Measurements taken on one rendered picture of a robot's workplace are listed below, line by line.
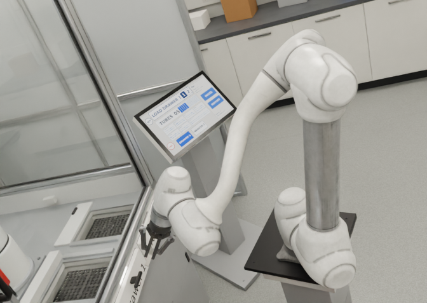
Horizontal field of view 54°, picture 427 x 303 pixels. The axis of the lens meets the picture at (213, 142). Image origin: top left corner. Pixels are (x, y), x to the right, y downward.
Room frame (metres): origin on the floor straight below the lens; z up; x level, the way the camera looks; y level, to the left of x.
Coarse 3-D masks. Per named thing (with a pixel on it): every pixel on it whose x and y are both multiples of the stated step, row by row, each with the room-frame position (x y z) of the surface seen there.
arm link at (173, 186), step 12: (168, 168) 1.11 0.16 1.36; (180, 168) 1.11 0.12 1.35; (168, 180) 1.07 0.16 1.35; (180, 180) 1.06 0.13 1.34; (156, 192) 1.09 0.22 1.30; (168, 192) 1.06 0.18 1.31; (180, 192) 1.06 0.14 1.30; (192, 192) 1.08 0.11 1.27; (156, 204) 1.09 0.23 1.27; (168, 204) 1.04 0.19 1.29
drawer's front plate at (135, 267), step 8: (136, 248) 1.34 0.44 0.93; (136, 256) 1.29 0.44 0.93; (136, 264) 1.27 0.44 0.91; (144, 264) 1.31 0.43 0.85; (128, 272) 1.22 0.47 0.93; (136, 272) 1.25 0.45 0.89; (144, 272) 1.29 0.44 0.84; (128, 280) 1.19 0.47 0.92; (120, 288) 1.15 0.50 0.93; (128, 288) 1.16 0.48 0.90; (136, 288) 1.20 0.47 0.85; (120, 296) 1.11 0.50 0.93; (128, 296) 1.14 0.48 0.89; (136, 296) 1.18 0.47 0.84
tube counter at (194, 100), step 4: (196, 96) 2.16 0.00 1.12; (188, 100) 2.13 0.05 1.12; (192, 100) 2.14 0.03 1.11; (196, 100) 2.14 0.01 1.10; (184, 104) 2.11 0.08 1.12; (188, 104) 2.11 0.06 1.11; (192, 104) 2.12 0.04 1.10; (176, 108) 2.08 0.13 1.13; (180, 108) 2.08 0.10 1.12; (184, 108) 2.09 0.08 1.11; (188, 108) 2.09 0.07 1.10; (176, 112) 2.06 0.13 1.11; (180, 112) 2.06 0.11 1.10; (176, 116) 2.04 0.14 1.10
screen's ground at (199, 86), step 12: (192, 84) 2.22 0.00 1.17; (204, 84) 2.23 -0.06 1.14; (192, 96) 2.16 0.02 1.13; (216, 96) 2.19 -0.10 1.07; (216, 108) 2.13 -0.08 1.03; (228, 108) 2.14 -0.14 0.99; (156, 120) 2.00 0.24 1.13; (168, 120) 2.02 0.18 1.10; (204, 120) 2.05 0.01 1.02; (216, 120) 2.07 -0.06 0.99; (156, 132) 1.95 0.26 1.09; (192, 132) 1.98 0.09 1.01
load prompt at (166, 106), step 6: (186, 90) 2.18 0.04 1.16; (174, 96) 2.14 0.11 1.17; (180, 96) 2.14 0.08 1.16; (186, 96) 2.15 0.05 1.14; (168, 102) 2.10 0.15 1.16; (174, 102) 2.11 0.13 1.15; (156, 108) 2.06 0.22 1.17; (162, 108) 2.07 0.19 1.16; (168, 108) 2.07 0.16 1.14; (150, 114) 2.02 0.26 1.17; (156, 114) 2.03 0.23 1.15; (162, 114) 2.04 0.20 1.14
